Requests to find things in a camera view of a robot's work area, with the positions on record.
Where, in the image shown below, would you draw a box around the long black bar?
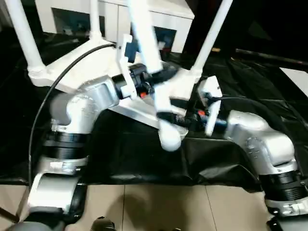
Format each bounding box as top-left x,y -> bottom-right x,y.
235,48 -> 308,66

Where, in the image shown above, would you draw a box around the white flat board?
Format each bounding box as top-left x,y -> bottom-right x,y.
280,67 -> 308,97

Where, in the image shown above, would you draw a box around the brown rounded object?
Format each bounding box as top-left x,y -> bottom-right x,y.
92,216 -> 116,231

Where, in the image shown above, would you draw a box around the white plastic table top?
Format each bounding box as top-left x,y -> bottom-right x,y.
27,36 -> 205,142

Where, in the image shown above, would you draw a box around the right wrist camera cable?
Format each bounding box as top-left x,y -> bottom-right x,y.
206,95 -> 308,145

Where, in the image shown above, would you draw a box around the black shiny mat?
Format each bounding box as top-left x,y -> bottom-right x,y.
0,31 -> 308,193

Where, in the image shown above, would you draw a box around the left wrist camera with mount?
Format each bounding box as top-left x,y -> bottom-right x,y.
115,33 -> 141,101

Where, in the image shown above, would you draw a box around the white sideboard cabinet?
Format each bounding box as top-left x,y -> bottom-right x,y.
35,0 -> 195,53

